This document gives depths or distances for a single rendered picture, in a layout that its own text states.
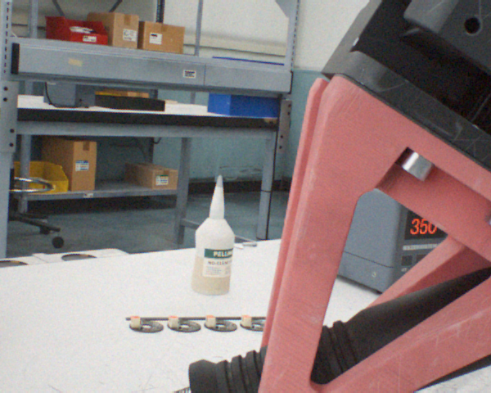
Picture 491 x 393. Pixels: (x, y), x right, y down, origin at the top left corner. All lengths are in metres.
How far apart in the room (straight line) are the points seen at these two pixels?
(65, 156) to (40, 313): 4.37
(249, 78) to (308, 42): 3.17
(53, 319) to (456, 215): 0.46
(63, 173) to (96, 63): 2.07
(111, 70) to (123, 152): 2.69
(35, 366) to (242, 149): 5.81
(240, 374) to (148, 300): 0.47
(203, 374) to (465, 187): 0.07
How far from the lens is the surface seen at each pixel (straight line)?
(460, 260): 0.21
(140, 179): 5.33
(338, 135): 0.15
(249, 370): 0.19
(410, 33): 0.16
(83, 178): 4.96
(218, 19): 6.04
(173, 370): 0.52
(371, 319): 0.19
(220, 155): 6.14
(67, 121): 2.94
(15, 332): 0.57
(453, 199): 0.16
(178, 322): 0.60
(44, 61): 2.80
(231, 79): 3.29
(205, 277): 0.68
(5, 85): 2.77
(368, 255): 0.74
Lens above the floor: 0.94
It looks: 9 degrees down
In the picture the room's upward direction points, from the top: 5 degrees clockwise
